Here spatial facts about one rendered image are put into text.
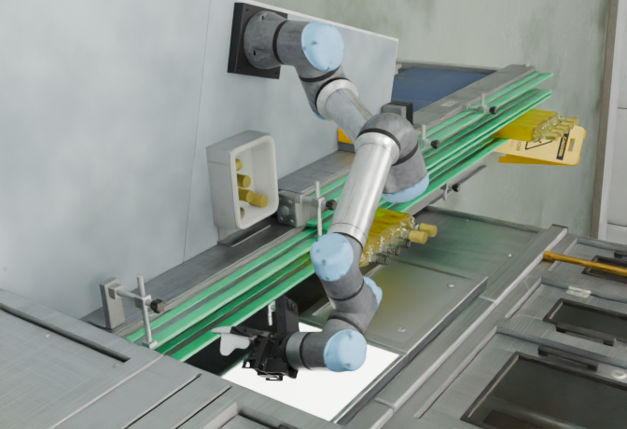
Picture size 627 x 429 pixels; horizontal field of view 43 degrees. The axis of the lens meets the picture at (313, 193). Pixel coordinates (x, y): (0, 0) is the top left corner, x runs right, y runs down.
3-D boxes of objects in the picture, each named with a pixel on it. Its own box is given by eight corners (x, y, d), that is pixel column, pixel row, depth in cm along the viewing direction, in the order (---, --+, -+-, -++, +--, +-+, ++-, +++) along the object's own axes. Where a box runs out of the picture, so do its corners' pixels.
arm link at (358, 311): (374, 265, 148) (351, 311, 142) (389, 301, 156) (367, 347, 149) (339, 259, 152) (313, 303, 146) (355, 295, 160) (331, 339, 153)
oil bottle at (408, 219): (348, 225, 244) (409, 239, 232) (347, 207, 242) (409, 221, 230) (357, 218, 248) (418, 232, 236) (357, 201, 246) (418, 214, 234)
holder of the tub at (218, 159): (215, 242, 214) (237, 249, 210) (205, 146, 204) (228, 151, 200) (256, 221, 227) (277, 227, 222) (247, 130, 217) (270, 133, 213)
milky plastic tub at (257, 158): (215, 226, 212) (239, 232, 207) (206, 146, 204) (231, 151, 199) (256, 204, 225) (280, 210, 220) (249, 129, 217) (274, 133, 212)
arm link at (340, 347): (377, 343, 147) (358, 381, 142) (335, 344, 154) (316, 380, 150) (354, 317, 143) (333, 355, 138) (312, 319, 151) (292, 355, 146)
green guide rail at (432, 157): (305, 226, 224) (328, 231, 219) (305, 222, 223) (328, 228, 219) (535, 89, 355) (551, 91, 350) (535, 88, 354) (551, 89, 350)
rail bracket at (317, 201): (296, 235, 221) (333, 243, 214) (293, 178, 215) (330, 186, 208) (302, 230, 223) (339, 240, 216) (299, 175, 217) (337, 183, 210)
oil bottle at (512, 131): (487, 136, 321) (555, 145, 305) (487, 123, 319) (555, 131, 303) (493, 132, 325) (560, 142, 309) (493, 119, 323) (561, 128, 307)
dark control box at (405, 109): (381, 127, 276) (401, 131, 271) (380, 105, 273) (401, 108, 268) (393, 121, 282) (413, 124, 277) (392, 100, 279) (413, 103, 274)
